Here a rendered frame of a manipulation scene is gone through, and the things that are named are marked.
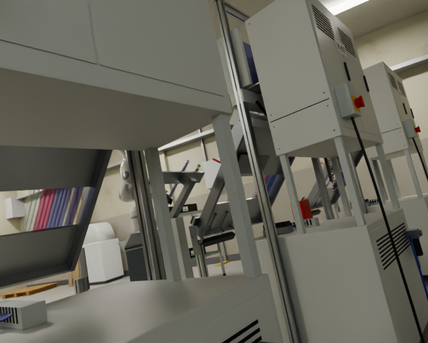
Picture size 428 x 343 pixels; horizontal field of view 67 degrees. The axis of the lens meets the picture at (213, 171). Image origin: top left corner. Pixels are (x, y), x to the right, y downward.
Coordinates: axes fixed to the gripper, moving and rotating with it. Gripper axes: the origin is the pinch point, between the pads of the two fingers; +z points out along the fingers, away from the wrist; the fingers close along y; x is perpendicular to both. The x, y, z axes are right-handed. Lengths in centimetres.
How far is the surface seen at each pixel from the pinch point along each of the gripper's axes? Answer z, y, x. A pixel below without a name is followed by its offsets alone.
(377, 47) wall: -50, 422, -201
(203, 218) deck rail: 10.3, 23.6, 8.4
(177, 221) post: 12.0, -1.6, 5.7
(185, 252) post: 21.7, -0.4, 18.2
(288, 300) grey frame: 73, 16, 16
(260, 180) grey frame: 38, 16, -29
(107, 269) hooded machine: -321, 280, 334
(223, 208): 10.9, 40.0, 3.2
